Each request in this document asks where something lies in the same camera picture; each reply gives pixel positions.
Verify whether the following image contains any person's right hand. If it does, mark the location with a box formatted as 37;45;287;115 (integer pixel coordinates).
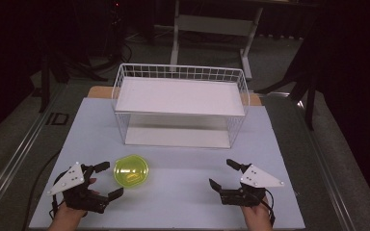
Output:
241;196;274;225

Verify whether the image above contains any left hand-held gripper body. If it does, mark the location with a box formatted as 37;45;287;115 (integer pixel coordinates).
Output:
46;162;110;215

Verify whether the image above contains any bundle of black floor cables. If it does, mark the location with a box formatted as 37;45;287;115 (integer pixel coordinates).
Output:
56;39;133;83

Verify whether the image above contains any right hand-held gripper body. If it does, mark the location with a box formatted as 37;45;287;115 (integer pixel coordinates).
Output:
220;164;285;208

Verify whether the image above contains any translucent green bowl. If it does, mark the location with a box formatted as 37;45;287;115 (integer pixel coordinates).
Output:
113;154;150;189

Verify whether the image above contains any black floor cable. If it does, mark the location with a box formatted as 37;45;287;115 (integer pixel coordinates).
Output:
21;149;62;231

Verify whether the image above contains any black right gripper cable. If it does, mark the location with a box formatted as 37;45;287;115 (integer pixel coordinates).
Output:
264;188;277;226

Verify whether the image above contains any pale grey table sheet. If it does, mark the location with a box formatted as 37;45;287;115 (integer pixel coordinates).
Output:
28;97;306;230

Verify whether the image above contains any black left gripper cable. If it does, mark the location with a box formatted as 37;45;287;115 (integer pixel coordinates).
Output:
49;194;60;219

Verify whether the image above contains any person's left hand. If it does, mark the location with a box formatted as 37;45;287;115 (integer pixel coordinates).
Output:
53;177;100;224

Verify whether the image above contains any white metal desk frame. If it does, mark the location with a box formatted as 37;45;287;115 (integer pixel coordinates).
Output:
169;0;264;81

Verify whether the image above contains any dark metal stand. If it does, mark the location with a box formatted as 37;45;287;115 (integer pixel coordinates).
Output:
255;18;321;131

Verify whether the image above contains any metal floor rail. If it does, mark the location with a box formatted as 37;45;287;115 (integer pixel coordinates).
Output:
0;82;66;222
297;99;359;231

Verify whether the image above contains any white wire shelf rack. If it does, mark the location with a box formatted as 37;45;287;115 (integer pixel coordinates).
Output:
111;63;251;150

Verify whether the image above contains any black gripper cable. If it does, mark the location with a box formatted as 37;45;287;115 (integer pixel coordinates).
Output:
49;194;60;219
264;188;277;226

